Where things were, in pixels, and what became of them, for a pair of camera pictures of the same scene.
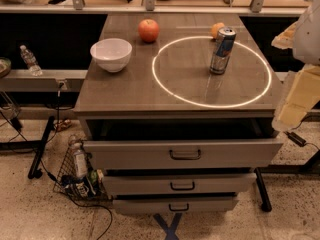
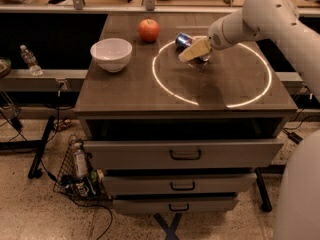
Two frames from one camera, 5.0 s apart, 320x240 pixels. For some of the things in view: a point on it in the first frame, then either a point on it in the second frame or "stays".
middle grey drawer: (204, 184) stays
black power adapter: (296, 139) stays
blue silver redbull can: (225, 39) → (183, 40)
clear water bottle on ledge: (31, 61) stays
